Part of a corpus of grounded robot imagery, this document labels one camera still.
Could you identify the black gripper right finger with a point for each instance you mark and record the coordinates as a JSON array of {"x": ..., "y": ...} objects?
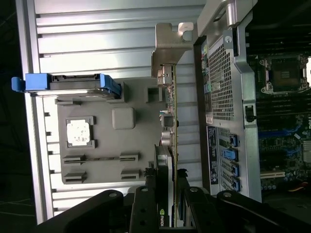
[{"x": 194, "y": 211}]

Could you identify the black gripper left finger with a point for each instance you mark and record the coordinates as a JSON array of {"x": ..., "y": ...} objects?
[{"x": 143, "y": 208}]

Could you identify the grey parts rack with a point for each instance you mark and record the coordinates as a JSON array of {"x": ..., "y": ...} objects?
[{"x": 107, "y": 170}]

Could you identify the green RAM stick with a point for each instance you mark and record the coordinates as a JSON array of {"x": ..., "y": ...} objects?
[{"x": 102, "y": 159}]

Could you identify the white expansion slot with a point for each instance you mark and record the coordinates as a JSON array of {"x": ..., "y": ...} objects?
[{"x": 272, "y": 174}]

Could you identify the silver CPU chip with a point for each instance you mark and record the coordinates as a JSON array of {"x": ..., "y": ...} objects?
[{"x": 79, "y": 132}]

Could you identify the green motherboard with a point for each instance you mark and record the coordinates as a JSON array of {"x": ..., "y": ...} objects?
[{"x": 286, "y": 116}]

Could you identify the black open PC case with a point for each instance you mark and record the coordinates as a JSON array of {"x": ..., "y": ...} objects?
[{"x": 243, "y": 80}]

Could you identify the hard disk in blue carrier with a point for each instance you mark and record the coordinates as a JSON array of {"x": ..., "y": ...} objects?
[{"x": 73, "y": 81}]

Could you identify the CPU socket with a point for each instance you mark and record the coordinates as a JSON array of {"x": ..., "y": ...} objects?
[{"x": 284, "y": 74}]

